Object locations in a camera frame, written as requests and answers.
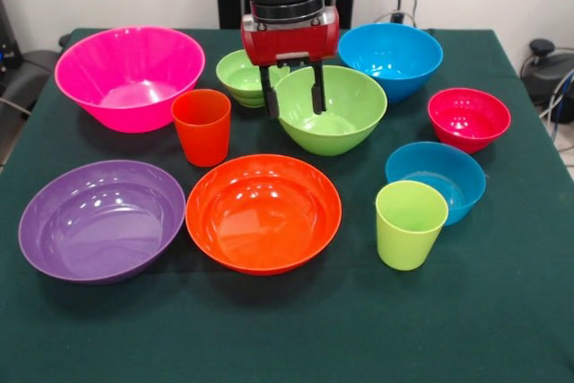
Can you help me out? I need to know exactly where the medium green bowl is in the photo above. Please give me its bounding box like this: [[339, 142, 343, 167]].
[[270, 65, 388, 158]]

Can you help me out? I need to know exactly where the large blue bowl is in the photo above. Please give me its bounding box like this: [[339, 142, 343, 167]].
[[337, 22, 445, 105]]

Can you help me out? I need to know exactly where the wide purple bowl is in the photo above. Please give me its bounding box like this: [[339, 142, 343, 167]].
[[18, 159, 187, 286]]

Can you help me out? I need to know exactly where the wide orange bowl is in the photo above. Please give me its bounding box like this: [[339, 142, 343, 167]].
[[185, 153, 344, 276]]

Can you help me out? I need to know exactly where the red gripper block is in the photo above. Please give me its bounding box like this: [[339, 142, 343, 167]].
[[240, 6, 341, 121]]

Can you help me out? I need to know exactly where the small blue bowl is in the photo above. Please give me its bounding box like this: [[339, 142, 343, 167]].
[[385, 141, 487, 227]]

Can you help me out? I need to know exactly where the small crimson bowl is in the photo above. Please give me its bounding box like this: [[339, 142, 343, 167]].
[[427, 87, 512, 155]]

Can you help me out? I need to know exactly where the dark green tablecloth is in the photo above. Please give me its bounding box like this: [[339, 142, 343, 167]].
[[0, 27, 574, 383]]

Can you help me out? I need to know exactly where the large pink bowl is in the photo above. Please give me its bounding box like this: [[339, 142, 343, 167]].
[[54, 26, 206, 135]]

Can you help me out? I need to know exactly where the small green bowl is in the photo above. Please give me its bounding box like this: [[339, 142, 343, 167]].
[[215, 48, 291, 109]]

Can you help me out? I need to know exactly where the orange cup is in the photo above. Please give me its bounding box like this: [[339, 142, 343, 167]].
[[170, 88, 232, 168]]

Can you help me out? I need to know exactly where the light green cup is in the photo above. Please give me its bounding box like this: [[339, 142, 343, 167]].
[[375, 179, 449, 272]]

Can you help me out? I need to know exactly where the black computer tower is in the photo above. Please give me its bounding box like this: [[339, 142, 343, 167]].
[[0, 0, 22, 88]]

